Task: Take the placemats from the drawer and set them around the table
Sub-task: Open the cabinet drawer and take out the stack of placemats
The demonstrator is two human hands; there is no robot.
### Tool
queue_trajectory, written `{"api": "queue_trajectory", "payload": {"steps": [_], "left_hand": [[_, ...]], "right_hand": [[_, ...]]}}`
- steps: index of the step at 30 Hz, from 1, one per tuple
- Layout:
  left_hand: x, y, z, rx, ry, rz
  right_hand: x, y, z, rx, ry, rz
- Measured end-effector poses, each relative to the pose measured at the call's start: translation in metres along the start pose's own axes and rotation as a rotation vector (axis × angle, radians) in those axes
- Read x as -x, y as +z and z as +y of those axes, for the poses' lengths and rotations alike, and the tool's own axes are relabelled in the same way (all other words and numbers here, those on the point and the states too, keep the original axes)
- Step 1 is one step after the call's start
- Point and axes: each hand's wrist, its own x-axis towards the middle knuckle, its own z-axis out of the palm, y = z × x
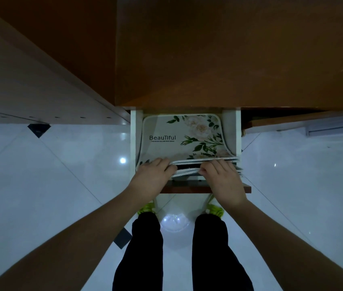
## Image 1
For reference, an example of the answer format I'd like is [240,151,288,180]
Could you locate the person's left hand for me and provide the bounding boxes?
[127,158,179,204]

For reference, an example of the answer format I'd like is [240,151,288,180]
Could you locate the person's right hand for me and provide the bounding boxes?
[198,159,248,210]

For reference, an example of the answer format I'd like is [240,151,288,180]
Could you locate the white green-leaf floral placemat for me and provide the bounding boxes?
[136,113,240,167]

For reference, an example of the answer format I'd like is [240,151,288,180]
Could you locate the person's left forearm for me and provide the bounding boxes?
[0,188,157,291]

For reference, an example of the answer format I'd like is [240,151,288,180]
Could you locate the person's right forearm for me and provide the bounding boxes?
[224,199,343,291]

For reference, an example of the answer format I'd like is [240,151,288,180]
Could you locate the person's black trousers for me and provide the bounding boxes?
[112,212,254,291]

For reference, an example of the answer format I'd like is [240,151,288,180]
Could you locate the low brown wooden cabinet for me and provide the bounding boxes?
[115,0,343,131]

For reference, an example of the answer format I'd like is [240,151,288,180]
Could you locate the tall brown wooden cupboard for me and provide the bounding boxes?
[0,0,131,125]

